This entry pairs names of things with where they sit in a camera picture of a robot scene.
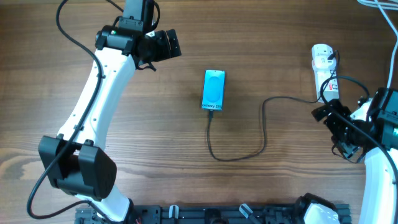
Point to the teal screen Galaxy smartphone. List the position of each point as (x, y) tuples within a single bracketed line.
[(213, 90)]

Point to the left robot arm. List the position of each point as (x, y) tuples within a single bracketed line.
[(75, 160)]

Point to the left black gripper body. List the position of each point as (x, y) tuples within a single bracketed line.
[(158, 49)]

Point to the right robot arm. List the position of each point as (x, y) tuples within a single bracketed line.
[(372, 128)]

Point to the white charger plug adapter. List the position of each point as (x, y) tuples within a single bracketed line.
[(323, 62)]

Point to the white power strip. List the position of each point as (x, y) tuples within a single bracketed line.
[(330, 89)]

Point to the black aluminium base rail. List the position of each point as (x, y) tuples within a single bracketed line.
[(278, 213)]

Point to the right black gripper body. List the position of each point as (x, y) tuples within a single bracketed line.
[(343, 131)]

